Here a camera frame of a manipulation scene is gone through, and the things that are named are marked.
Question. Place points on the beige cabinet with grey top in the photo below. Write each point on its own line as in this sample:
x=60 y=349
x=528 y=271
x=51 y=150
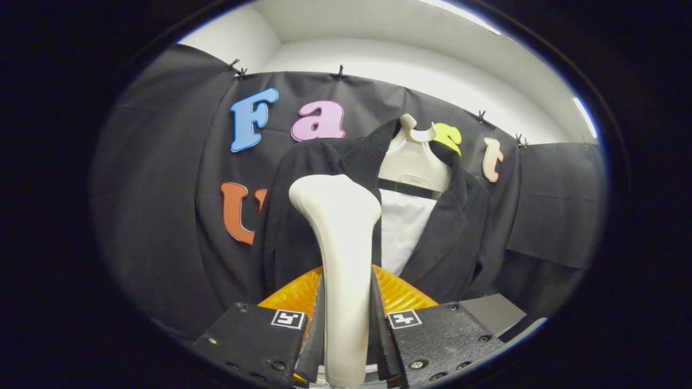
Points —
x=494 y=313

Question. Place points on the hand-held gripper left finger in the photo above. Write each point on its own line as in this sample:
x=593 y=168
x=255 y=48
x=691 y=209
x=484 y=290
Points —
x=259 y=340

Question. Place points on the white mannequin torso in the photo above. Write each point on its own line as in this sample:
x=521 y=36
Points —
x=403 y=227

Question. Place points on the black suit jacket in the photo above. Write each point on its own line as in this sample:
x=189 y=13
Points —
x=281 y=227

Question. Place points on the white garment steamer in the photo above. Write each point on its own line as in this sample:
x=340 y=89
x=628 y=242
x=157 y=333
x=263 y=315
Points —
x=343 y=243

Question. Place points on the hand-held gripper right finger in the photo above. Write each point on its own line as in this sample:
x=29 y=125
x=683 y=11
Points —
x=438 y=340

